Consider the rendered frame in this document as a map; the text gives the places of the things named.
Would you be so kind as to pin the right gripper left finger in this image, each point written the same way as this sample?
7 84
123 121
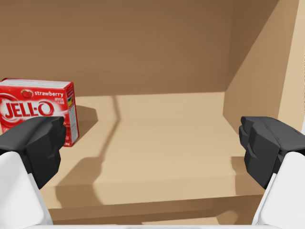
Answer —
21 179

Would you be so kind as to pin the pale wooden shelf unit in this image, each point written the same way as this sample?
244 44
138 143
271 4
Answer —
166 71

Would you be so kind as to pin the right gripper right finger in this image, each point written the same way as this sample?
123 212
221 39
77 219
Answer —
283 179

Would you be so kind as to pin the red and white carton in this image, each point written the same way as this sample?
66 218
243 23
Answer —
35 102

